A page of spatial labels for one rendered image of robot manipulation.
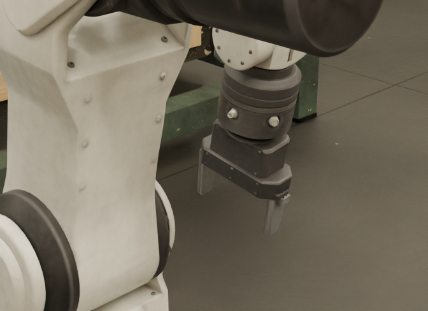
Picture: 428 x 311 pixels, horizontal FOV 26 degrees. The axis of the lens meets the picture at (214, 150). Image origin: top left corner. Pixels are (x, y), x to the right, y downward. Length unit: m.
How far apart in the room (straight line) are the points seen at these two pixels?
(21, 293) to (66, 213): 0.09
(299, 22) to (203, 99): 1.98
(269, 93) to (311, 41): 0.40
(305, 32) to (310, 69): 2.27
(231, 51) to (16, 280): 0.33
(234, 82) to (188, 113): 1.52
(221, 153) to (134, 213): 0.22
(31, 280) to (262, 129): 0.32
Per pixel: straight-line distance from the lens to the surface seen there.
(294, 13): 0.60
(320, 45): 0.63
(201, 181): 1.17
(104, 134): 0.84
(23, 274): 0.90
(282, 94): 1.02
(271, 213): 1.11
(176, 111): 2.51
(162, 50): 0.85
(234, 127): 1.05
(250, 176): 1.09
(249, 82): 1.02
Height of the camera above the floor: 1.08
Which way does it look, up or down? 24 degrees down
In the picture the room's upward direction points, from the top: straight up
